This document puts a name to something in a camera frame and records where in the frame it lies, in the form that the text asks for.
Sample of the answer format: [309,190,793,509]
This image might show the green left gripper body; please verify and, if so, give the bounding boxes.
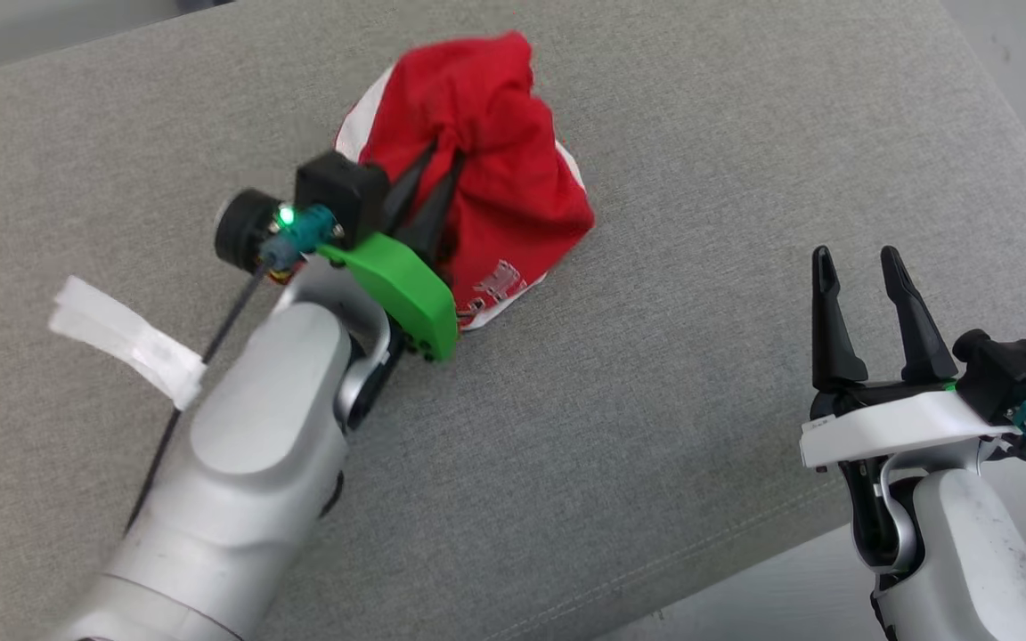
[317,233,460,362]

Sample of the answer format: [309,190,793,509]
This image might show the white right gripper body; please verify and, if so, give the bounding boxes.
[800,378,1017,471]

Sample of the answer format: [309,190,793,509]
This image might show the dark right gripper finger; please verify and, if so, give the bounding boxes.
[880,245,960,385]
[811,245,871,392]

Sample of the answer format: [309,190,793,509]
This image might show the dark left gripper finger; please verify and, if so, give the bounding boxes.
[399,150,468,266]
[382,142,439,234]

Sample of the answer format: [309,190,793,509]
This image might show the red shorts with white waistband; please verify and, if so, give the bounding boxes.
[335,31,597,333]

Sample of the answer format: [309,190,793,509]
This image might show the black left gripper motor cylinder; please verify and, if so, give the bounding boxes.
[214,188,288,273]

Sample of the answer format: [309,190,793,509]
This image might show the grey fabric sofa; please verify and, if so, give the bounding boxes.
[0,0,1026,641]

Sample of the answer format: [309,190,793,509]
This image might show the teal left cable connector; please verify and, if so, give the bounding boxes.
[262,205,338,270]

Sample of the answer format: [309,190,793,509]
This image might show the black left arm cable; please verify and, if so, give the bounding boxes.
[124,258,279,537]

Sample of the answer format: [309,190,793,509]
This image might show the white left cable label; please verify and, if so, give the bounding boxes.
[48,275,208,411]

